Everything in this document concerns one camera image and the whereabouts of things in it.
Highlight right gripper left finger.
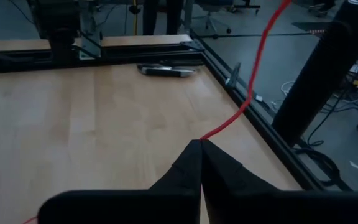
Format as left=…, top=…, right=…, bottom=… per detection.
left=37, top=139, right=203, bottom=224

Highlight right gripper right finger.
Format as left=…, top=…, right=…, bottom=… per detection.
left=201, top=139, right=358, bottom=224

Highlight red wire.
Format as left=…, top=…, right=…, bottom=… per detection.
left=22, top=0, right=291, bottom=224

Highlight silver and black hand tool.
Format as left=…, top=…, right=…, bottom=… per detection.
left=140, top=67, right=198, bottom=78

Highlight black tower fan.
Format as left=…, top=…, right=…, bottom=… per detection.
left=271, top=0, right=358, bottom=147

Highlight grey office chair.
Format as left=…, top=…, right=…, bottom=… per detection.
left=194, top=0, right=261, bottom=34

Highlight black coiled floor cable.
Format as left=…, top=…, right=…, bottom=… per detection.
left=293, top=145, right=352, bottom=191

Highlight white power strip cables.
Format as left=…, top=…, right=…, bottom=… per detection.
left=278, top=80, right=295, bottom=96

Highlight black angled rail bracket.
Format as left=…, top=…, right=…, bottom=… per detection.
left=224, top=61, right=242, bottom=90

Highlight black floor cable cover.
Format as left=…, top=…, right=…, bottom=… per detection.
left=291, top=21, right=326, bottom=35

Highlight yellow cable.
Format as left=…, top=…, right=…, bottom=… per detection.
left=131, top=0, right=140, bottom=36

